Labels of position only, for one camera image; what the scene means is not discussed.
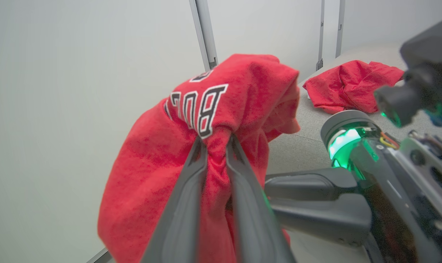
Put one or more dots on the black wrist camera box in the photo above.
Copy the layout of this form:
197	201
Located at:
425	73

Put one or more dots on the thin grey partition post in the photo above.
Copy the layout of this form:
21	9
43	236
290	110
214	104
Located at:
320	33
340	27

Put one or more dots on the silver camera mount bracket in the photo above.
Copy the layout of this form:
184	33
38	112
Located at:
429	171

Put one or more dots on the red printed T-shirt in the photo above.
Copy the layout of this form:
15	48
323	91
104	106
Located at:
144	175

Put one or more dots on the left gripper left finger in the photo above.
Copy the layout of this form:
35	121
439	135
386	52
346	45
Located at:
180	219

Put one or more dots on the plain red garment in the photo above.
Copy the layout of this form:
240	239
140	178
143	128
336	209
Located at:
348	86

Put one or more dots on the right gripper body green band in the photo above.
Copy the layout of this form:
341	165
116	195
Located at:
389	212

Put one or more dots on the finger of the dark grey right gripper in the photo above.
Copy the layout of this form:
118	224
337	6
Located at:
308	184
327	221

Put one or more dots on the wide grey partition post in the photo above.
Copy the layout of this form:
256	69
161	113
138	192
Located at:
205	33

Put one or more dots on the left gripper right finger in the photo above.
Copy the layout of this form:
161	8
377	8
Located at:
252	219

